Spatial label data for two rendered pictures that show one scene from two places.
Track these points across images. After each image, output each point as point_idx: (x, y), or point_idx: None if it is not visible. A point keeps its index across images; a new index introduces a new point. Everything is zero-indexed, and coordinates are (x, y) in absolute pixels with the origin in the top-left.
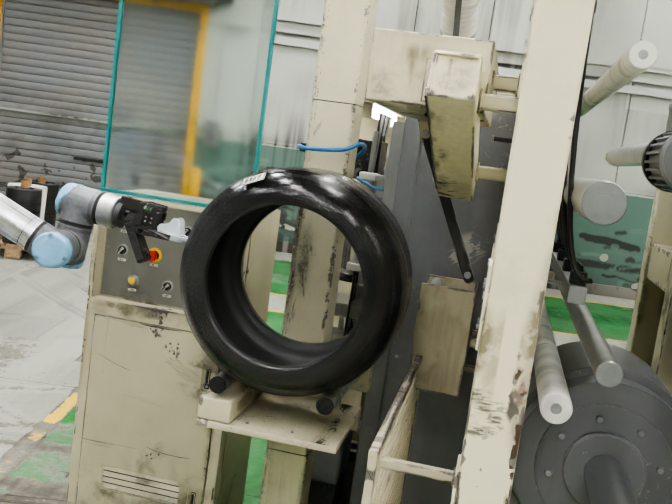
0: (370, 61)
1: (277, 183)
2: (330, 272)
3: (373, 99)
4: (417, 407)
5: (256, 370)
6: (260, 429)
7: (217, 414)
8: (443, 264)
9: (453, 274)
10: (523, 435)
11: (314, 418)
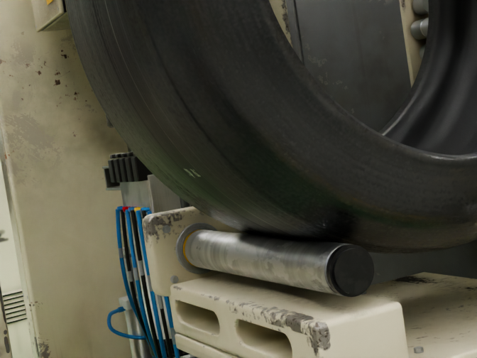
0: None
1: None
2: (285, 11)
3: None
4: (391, 275)
5: (453, 177)
6: (472, 345)
7: (377, 354)
8: (358, 4)
9: (377, 18)
10: None
11: (448, 301)
